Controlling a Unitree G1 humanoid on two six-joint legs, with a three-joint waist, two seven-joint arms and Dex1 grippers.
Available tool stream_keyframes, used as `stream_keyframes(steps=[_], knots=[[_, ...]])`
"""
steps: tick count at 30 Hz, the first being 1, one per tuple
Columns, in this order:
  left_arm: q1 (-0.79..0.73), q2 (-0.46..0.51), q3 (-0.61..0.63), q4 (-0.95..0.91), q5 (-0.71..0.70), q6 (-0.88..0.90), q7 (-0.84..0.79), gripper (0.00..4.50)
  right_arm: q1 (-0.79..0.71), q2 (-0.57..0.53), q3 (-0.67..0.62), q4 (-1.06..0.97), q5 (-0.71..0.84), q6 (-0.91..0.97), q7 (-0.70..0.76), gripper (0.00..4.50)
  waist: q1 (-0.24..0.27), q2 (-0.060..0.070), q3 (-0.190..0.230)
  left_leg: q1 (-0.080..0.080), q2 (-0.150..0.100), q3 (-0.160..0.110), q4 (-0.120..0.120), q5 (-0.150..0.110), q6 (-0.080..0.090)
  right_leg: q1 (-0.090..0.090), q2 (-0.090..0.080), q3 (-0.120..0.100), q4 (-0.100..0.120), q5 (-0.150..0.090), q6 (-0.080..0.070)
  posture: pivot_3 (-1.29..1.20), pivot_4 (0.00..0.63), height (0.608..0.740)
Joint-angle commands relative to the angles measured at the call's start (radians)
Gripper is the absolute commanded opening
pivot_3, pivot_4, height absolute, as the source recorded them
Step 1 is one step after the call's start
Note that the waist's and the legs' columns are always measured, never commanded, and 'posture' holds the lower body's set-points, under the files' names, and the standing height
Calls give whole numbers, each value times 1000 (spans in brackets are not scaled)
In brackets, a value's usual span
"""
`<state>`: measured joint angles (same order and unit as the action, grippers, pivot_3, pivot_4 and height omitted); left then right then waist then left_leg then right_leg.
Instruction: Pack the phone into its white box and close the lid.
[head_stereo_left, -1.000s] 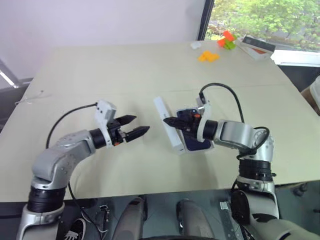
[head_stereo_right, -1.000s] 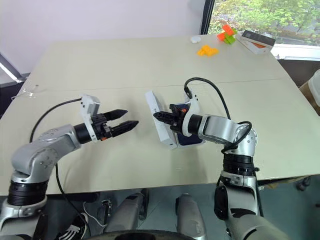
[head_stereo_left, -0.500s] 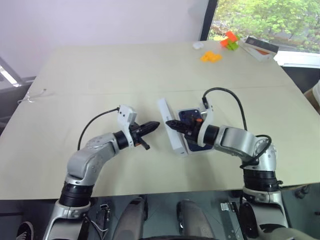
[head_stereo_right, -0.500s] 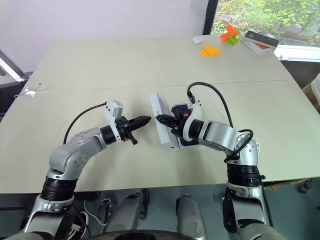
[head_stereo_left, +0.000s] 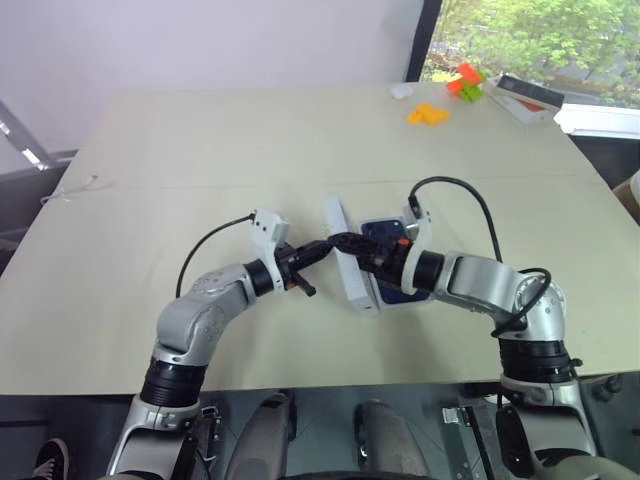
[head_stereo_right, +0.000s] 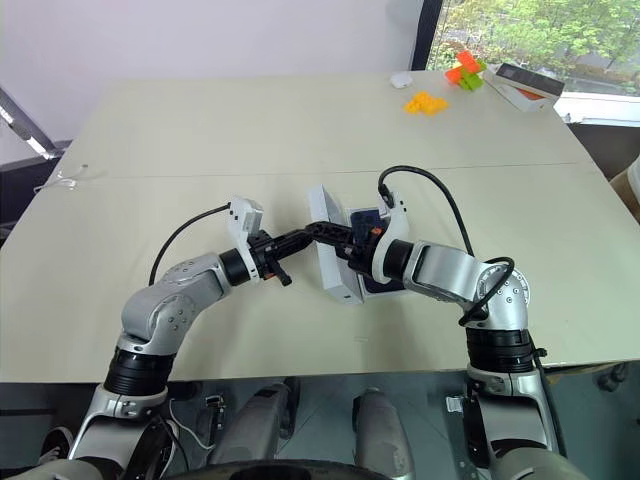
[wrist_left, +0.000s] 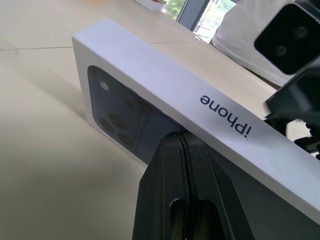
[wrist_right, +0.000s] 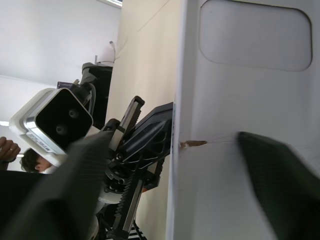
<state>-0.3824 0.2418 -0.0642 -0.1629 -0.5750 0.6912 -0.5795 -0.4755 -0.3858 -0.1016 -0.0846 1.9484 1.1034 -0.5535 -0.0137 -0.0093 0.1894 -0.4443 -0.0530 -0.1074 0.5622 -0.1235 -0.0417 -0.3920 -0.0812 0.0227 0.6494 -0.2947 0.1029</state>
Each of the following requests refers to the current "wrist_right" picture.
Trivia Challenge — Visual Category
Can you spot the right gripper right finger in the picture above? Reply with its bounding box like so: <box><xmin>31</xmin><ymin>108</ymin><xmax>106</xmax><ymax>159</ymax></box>
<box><xmin>236</xmin><ymin>131</ymin><xmax>320</xmax><ymax>240</ymax></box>

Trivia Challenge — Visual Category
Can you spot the bystander bare hand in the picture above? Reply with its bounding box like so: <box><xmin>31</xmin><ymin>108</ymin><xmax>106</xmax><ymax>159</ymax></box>
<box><xmin>0</xmin><ymin>136</ymin><xmax>22</xmax><ymax>164</ymax></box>

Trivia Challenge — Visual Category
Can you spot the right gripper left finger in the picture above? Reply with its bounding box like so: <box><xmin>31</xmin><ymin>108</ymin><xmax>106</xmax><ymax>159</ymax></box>
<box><xmin>0</xmin><ymin>131</ymin><xmax>112</xmax><ymax>240</ymax></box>

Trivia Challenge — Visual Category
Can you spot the dark-haired bystander head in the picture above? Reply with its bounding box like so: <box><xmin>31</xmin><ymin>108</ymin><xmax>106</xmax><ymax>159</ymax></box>
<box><xmin>19</xmin><ymin>147</ymin><xmax>58</xmax><ymax>175</ymax></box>

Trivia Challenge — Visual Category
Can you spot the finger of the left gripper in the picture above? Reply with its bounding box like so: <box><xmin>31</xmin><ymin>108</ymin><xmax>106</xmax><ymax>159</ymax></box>
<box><xmin>122</xmin><ymin>101</ymin><xmax>176</xmax><ymax>163</ymax></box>
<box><xmin>111</xmin><ymin>95</ymin><xmax>146</xmax><ymax>151</ymax></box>

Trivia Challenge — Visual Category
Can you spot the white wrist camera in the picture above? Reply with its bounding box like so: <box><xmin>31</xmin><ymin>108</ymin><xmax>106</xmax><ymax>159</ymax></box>
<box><xmin>8</xmin><ymin>87</ymin><xmax>121</xmax><ymax>205</ymax></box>

